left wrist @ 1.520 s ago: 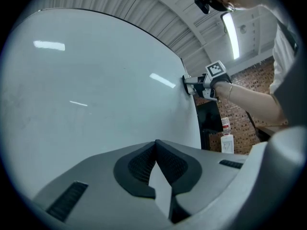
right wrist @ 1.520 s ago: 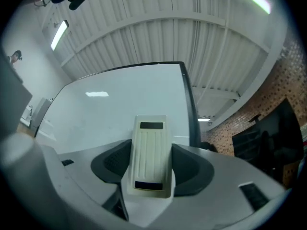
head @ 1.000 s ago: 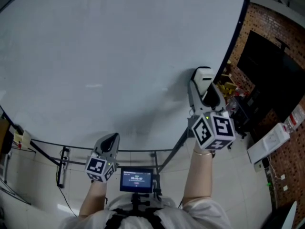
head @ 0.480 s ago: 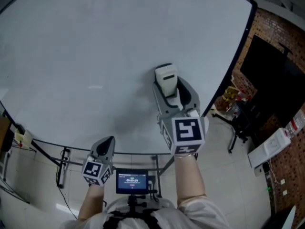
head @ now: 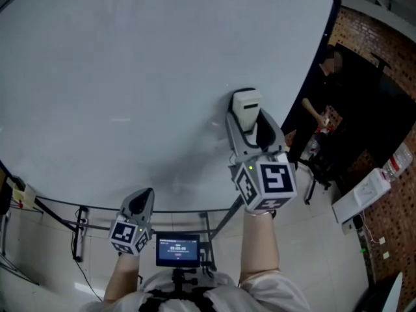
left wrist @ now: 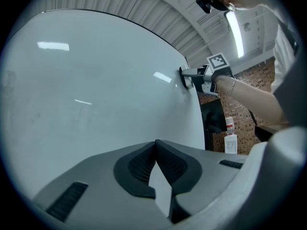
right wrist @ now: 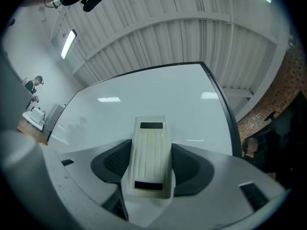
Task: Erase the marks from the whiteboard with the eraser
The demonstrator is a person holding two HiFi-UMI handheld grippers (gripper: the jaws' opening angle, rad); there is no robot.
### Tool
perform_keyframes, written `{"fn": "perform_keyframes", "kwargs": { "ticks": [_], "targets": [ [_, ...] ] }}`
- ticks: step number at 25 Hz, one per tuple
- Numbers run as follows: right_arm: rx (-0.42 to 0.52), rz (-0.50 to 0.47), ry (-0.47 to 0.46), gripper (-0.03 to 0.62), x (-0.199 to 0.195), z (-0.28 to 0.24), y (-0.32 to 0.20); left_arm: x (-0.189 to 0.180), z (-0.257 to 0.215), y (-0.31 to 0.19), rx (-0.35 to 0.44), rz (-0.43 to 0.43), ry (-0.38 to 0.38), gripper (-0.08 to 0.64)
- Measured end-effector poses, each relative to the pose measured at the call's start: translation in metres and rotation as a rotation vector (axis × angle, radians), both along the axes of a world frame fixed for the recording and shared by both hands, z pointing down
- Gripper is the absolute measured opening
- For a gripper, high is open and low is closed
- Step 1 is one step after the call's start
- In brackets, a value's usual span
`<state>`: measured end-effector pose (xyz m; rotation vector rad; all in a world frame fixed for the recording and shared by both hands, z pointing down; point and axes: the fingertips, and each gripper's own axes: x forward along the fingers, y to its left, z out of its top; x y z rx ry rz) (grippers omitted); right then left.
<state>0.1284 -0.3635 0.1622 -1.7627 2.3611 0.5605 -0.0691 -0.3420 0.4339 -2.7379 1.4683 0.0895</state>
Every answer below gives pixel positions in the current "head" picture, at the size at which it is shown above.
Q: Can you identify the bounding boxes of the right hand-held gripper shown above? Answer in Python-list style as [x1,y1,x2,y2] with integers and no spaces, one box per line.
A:
[226,108,299,213]

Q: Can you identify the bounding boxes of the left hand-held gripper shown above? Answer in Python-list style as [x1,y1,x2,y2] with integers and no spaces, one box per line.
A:
[108,187,156,257]

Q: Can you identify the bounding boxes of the white eraser block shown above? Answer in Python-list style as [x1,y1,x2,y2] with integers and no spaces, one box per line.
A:
[231,88,263,133]

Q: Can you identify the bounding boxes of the white board panel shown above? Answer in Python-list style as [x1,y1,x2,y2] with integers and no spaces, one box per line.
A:
[0,0,342,215]

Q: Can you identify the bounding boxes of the person's left forearm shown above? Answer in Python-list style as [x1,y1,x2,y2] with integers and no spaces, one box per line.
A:
[103,253,144,302]

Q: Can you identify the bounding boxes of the person's right forearm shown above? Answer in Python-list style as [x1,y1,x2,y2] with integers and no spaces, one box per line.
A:
[239,209,282,285]

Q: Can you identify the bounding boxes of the small black chest monitor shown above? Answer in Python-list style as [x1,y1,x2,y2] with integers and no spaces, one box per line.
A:
[155,233,202,268]

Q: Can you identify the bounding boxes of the black power strip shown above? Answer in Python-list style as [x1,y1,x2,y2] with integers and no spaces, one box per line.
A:
[71,206,89,262]

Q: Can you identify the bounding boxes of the black screen stand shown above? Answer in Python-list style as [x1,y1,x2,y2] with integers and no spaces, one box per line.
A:
[297,156,334,205]

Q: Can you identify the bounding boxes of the yellow sticky notes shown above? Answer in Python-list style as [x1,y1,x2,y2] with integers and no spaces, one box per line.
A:
[10,181,36,210]

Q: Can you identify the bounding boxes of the white water dispenser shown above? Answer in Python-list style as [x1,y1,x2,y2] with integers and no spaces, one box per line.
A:
[331,168,393,235]

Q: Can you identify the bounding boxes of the clear water dispenser bottle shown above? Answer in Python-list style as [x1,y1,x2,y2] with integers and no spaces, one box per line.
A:
[381,141,415,181]

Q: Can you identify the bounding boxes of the black webcam on screen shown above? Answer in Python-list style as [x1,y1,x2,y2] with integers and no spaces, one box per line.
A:
[370,51,393,70]

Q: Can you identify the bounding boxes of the person's white shirt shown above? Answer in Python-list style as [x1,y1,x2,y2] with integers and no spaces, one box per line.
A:
[81,269,311,312]

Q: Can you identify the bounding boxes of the black chest harness mount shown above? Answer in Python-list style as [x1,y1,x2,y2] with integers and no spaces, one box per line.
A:
[138,266,230,312]

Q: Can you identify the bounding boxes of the large black wall screen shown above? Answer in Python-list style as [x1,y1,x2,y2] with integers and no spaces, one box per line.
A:
[334,42,416,175]

